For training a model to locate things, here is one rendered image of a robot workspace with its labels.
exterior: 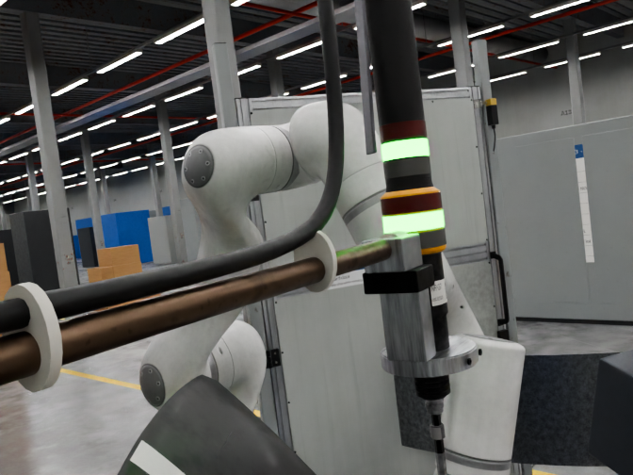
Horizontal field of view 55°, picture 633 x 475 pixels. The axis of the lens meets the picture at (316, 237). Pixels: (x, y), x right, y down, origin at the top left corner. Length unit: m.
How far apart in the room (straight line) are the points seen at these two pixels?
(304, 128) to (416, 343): 0.42
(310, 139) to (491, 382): 0.36
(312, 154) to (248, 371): 0.47
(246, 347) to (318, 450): 1.44
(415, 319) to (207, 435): 0.15
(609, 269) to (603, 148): 1.20
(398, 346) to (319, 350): 1.97
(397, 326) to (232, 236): 0.50
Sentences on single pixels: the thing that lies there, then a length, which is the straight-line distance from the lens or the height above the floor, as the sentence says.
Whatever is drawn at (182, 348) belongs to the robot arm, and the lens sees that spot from 0.99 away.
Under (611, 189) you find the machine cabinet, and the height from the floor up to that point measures 1.36.
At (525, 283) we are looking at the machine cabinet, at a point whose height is 0.44.
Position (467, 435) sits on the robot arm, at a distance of 0.73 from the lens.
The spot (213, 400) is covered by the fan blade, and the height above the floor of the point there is 1.45.
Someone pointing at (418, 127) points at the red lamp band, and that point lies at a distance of 0.43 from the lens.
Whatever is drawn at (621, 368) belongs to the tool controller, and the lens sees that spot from 1.14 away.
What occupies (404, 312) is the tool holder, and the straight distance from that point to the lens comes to 0.42.
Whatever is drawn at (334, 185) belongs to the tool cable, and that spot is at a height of 1.58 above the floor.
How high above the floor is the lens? 1.57
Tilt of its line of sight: 3 degrees down
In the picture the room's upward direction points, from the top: 7 degrees counter-clockwise
